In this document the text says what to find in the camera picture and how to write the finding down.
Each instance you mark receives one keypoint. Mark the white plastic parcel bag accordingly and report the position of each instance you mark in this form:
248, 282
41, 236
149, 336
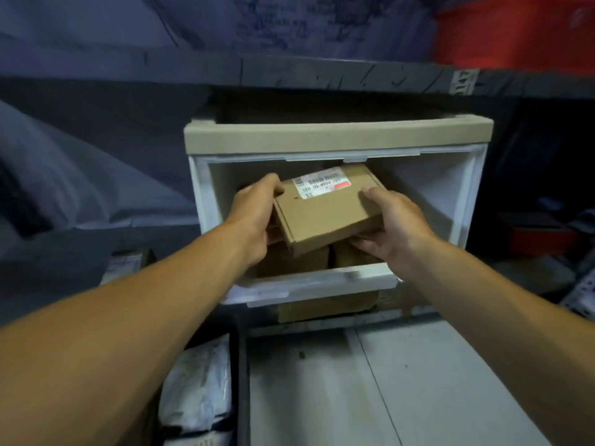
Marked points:
197, 390

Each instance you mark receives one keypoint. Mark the brown cardboard box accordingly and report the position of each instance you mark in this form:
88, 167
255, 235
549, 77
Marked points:
293, 261

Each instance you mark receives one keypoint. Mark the labelled cardboard parcel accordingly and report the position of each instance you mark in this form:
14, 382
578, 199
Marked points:
125, 264

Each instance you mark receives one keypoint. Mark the dark shelf board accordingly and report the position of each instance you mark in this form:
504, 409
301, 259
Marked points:
297, 76

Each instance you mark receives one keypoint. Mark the grey plastic mailer bag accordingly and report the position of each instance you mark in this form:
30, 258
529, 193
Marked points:
79, 176

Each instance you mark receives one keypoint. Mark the white plastic drawer bin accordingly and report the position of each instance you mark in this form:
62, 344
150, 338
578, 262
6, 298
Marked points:
334, 181

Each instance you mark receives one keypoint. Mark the person's left hand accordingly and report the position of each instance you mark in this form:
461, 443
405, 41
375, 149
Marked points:
253, 217

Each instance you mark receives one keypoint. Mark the person's right hand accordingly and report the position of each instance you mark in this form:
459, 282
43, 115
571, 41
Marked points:
397, 227

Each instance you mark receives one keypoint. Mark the person's right forearm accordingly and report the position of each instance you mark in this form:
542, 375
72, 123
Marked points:
502, 329

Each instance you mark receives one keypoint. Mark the person's left thumb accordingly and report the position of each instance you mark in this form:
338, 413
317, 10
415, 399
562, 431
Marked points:
269, 184

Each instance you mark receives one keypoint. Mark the red and black box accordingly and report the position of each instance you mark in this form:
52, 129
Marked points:
539, 234

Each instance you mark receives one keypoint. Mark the small labelled cardboard box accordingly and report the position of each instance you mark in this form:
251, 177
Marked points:
325, 206

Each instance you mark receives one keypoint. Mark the person's right thumb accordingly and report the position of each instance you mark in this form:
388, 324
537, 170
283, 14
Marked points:
373, 199

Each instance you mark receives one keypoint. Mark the red plastic crate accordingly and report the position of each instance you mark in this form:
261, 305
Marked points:
516, 34

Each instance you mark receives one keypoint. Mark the person's left forearm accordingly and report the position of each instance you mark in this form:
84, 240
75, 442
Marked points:
107, 339

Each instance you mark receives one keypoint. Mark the white printed parcel bag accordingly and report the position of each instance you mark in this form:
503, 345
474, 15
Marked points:
581, 292

